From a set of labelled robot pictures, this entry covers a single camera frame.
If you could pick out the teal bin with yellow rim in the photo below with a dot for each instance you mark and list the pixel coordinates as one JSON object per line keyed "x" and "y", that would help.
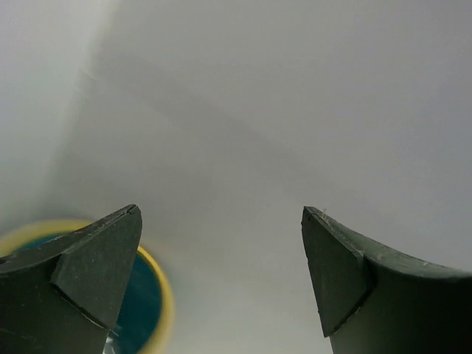
{"x": 146, "y": 317}

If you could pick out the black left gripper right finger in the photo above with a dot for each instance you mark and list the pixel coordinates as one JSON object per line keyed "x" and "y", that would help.
{"x": 374, "y": 299}

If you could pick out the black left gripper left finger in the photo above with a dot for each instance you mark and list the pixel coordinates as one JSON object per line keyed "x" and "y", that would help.
{"x": 64, "y": 296}

